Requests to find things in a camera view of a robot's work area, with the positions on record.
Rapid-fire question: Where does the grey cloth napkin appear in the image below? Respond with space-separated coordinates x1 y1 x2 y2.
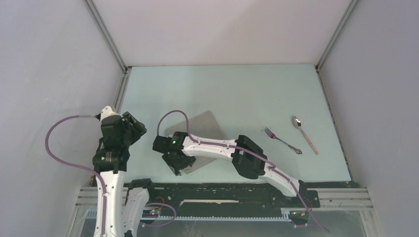
164 111 228 174

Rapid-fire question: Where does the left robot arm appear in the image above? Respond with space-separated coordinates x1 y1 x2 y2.
92 106 156 237

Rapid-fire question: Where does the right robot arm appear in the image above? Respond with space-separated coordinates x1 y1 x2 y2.
152 132 307 206

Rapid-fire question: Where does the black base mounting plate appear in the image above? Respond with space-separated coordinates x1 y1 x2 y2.
149 183 320 220

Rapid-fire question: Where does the pink metal fork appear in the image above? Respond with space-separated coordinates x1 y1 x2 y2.
264 127 302 155

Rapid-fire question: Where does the metal spoon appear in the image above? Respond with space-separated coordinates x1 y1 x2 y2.
292 116 319 155

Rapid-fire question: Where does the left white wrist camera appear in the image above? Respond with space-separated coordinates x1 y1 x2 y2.
94 105 121 121

